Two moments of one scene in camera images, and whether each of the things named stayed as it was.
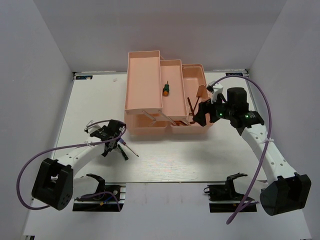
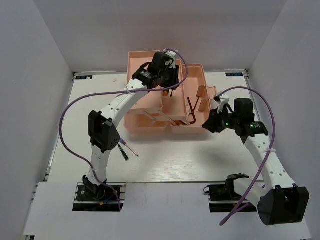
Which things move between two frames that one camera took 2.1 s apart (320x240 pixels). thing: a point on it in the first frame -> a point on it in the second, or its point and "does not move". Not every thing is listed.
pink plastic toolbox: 162,96 does not move
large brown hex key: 192,110 does not move
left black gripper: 105,153 -> 175,79
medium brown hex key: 178,123 does not move
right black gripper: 204,108 -> 212,124
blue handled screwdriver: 122,141 does not move
